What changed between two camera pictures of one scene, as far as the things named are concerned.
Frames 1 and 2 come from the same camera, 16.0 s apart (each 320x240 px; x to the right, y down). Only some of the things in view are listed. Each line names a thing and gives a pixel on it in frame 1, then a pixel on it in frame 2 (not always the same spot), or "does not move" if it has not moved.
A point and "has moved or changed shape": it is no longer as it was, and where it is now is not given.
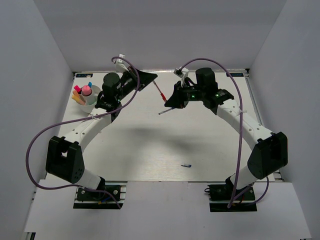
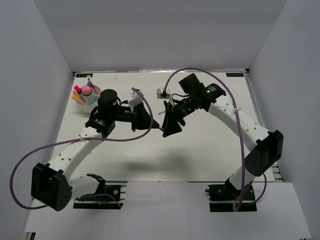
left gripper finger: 143,85 to 142,119
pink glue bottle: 86,90 does not move
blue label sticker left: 84,75 does not move
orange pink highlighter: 76,98 does not move
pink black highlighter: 78,89 does not move
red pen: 162,95 has moved or changed shape
